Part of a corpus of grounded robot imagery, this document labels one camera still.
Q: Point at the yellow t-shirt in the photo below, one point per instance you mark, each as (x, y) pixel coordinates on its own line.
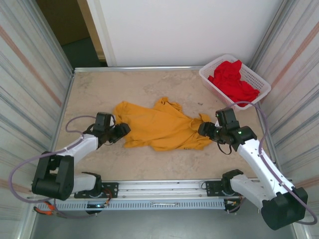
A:
(162, 129)

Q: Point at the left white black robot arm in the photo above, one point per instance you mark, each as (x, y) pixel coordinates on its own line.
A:
(79, 147)

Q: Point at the red cloth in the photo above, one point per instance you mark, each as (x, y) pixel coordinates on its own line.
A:
(231, 82)

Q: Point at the white plastic basket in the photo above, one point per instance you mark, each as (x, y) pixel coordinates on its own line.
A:
(259, 82)

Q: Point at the brown wooden door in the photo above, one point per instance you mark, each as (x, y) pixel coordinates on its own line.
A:
(62, 17)

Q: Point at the aluminium table edge frame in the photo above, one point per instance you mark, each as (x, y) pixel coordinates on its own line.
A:
(137, 67)

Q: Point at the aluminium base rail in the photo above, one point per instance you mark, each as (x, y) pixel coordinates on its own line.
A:
(162, 186)

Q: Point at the beige door frame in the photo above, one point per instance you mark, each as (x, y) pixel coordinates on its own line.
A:
(91, 25)

